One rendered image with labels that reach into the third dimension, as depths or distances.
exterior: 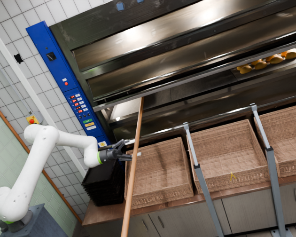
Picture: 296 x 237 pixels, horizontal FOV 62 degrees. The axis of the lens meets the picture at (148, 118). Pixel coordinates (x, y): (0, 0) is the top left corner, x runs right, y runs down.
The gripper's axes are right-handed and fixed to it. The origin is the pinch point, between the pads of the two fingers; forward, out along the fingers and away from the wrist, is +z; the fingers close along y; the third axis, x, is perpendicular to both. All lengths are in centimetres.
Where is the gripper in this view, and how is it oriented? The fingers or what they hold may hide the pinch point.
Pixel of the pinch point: (135, 147)
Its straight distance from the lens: 173.4
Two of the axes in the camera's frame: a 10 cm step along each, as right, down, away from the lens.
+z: 9.4, -2.8, -2.0
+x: -0.4, 5.0, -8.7
